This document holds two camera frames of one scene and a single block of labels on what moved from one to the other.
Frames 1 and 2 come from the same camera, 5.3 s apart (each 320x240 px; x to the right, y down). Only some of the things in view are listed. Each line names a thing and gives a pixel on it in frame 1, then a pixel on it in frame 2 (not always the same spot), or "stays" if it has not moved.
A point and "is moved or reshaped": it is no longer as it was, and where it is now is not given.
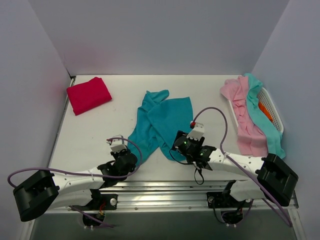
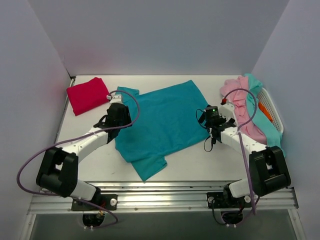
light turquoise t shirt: (273, 137) stays
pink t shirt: (252, 139) stays
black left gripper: (128, 158) → (124, 114)
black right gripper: (178, 139) → (208, 118)
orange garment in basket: (265, 110) stays
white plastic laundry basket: (264, 97) stays
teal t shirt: (156, 121) is moved or reshaped
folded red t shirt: (87, 96) stays
